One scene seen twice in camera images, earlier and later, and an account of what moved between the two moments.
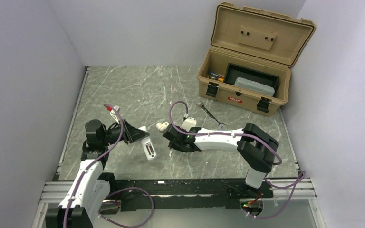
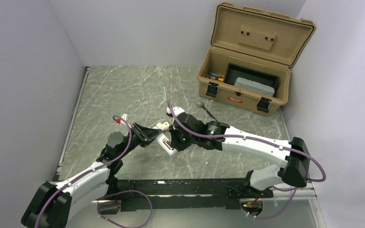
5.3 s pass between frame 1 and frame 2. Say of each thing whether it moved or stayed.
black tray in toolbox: stayed
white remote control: moved
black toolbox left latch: stayed
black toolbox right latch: stayed
